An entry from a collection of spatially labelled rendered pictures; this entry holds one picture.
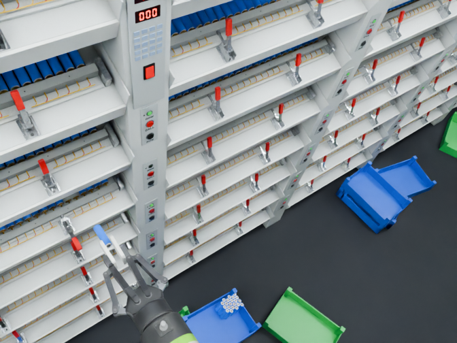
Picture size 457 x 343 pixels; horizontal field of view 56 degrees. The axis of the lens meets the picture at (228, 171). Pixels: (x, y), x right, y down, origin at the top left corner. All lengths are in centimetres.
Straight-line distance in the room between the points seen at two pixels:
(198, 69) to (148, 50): 18
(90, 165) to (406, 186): 200
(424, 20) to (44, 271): 146
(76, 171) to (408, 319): 175
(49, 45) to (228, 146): 73
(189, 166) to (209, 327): 90
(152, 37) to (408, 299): 189
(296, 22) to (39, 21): 61
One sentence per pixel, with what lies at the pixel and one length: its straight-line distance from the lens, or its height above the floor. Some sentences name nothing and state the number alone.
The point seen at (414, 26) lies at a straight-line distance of 165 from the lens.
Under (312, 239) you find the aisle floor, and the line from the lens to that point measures 227.
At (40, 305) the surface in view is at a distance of 154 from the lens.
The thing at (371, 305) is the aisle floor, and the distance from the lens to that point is 225.
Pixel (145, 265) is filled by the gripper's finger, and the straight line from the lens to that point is 98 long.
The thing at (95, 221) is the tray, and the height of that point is 90.
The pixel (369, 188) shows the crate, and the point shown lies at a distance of 245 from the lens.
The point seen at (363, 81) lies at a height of 91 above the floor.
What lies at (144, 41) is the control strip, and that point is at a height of 144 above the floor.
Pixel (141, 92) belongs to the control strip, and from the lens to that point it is 86.
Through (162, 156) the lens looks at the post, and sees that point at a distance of 108.
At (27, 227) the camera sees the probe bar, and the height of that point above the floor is 95.
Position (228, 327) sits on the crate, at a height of 3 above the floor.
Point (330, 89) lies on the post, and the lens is 144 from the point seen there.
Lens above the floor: 195
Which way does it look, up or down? 56 degrees down
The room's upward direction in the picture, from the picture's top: 14 degrees clockwise
